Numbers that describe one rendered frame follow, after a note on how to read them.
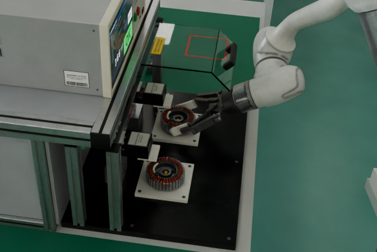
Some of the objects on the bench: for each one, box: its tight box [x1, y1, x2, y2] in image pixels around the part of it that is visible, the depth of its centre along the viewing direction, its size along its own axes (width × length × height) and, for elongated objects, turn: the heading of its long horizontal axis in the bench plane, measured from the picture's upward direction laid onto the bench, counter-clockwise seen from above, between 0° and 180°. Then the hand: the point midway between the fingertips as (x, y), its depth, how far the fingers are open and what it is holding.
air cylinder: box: [104, 156, 127, 184], centre depth 169 cm, size 5×8×6 cm
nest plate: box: [152, 109, 202, 146], centre depth 188 cm, size 15×15×1 cm
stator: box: [146, 157, 185, 191], centre depth 168 cm, size 11×11×4 cm
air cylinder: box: [125, 103, 143, 131], centre depth 188 cm, size 5×8×6 cm
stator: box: [160, 106, 196, 135], centre depth 187 cm, size 11×11×4 cm
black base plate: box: [61, 90, 247, 251], centre depth 180 cm, size 47×64×2 cm
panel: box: [44, 141, 90, 224], centre depth 172 cm, size 1×66×30 cm, turn 169°
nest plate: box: [135, 161, 194, 203], centre depth 169 cm, size 15×15×1 cm
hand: (179, 119), depth 186 cm, fingers closed on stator, 11 cm apart
